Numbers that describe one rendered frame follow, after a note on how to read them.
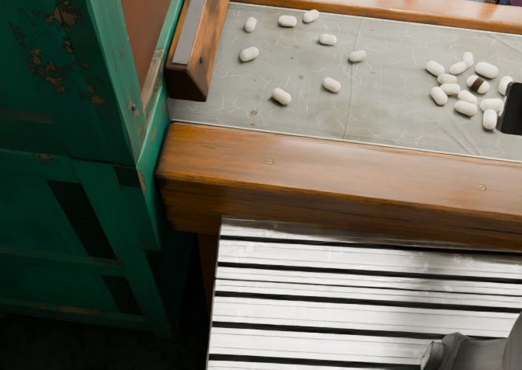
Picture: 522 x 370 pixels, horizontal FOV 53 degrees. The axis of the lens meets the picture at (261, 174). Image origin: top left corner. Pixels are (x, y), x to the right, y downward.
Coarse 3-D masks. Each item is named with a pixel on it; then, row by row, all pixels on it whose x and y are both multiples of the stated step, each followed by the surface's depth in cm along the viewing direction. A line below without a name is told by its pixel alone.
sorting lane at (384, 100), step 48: (240, 48) 93; (288, 48) 94; (336, 48) 94; (384, 48) 95; (432, 48) 95; (480, 48) 96; (240, 96) 87; (336, 96) 88; (384, 96) 88; (480, 96) 89; (384, 144) 83; (432, 144) 83; (480, 144) 84
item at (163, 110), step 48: (144, 144) 69; (0, 192) 81; (48, 192) 79; (96, 192) 74; (144, 192) 73; (0, 240) 97; (48, 240) 95; (96, 240) 92; (144, 240) 85; (192, 240) 145; (0, 288) 122; (48, 288) 118; (96, 288) 114; (144, 288) 106
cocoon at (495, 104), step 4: (484, 100) 87; (488, 100) 86; (492, 100) 86; (496, 100) 86; (500, 100) 86; (480, 104) 87; (484, 104) 86; (488, 104) 86; (492, 104) 86; (496, 104) 86; (500, 104) 86; (484, 108) 86; (488, 108) 86; (492, 108) 86; (496, 108) 86; (500, 108) 86
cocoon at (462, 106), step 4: (460, 100) 86; (456, 104) 86; (460, 104) 86; (464, 104) 86; (468, 104) 86; (472, 104) 86; (456, 108) 86; (460, 108) 86; (464, 108) 86; (468, 108) 86; (472, 108) 85; (476, 108) 86; (460, 112) 87; (464, 112) 86; (468, 112) 86; (472, 112) 86
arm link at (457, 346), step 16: (448, 336) 61; (464, 336) 58; (448, 352) 58; (464, 352) 55; (480, 352) 51; (496, 352) 47; (448, 368) 56; (464, 368) 53; (480, 368) 49; (496, 368) 45
